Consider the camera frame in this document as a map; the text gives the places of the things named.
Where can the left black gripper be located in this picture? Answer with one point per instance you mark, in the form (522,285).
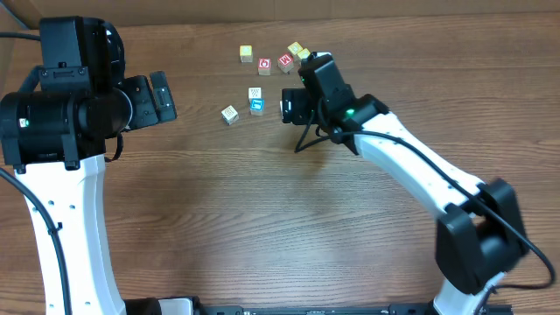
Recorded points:
(148,115)

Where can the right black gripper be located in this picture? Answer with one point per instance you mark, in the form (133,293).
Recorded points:
(296,105)

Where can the white patterned block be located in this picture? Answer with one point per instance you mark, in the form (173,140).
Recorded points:
(230,115)
(254,93)

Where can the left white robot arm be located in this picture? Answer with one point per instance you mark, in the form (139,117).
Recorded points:
(54,131)

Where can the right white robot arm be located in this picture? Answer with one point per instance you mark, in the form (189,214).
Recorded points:
(480,232)

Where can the blue letter block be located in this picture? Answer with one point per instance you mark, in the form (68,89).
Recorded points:
(256,106)

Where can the red block letter E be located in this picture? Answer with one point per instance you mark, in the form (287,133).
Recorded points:
(285,63)

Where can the yellow block right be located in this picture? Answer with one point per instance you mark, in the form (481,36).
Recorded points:
(303,54)

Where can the yellow block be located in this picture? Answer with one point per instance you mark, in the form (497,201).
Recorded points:
(294,49)
(303,54)
(246,53)

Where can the red block letter left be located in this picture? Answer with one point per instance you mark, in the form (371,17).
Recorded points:
(264,67)

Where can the yellow block upper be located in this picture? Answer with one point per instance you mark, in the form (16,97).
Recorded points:
(294,49)

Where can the yellow block far left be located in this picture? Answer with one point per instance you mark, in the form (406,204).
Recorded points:
(246,53)

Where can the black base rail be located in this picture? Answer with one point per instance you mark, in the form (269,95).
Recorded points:
(192,305)

